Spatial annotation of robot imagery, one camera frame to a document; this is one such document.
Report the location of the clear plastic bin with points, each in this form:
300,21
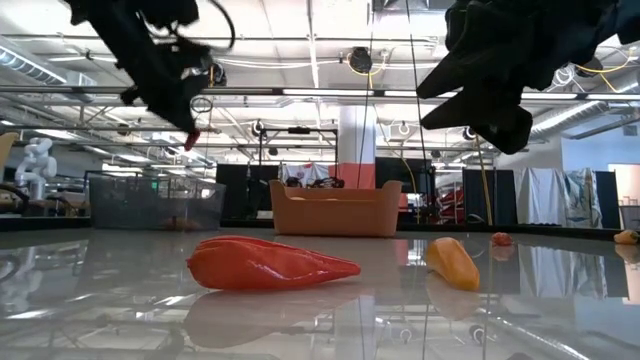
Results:
150,205

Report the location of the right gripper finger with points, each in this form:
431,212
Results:
462,116
460,77

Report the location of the yellow item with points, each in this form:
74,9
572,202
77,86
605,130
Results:
629,237

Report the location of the white hanging cloth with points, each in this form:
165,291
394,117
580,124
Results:
537,195

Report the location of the small red toy pepper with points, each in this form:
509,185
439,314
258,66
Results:
502,239
191,141

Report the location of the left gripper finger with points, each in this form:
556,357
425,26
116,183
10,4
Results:
165,107
187,105

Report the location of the long orange toy pepper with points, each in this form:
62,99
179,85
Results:
452,265

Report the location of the white and orange pillar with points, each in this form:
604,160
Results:
357,145

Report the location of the black metal table frame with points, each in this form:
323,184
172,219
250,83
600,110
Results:
50,223

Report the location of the long red-orange toy pepper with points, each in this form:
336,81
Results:
270,265

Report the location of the patterned hanging cloth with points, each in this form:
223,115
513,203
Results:
582,197

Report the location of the orange plastic basket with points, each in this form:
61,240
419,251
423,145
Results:
335,215

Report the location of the person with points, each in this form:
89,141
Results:
293,182

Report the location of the black rig frame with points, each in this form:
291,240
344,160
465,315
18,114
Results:
299,130

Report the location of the white printed banner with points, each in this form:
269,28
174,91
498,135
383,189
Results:
310,172

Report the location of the tan curved panel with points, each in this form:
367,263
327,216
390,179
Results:
6,147

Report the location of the red fabric item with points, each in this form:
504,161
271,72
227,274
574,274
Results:
450,202

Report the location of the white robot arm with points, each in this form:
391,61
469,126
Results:
35,165

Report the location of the black partition panel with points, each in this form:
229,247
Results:
607,200
235,190
502,200

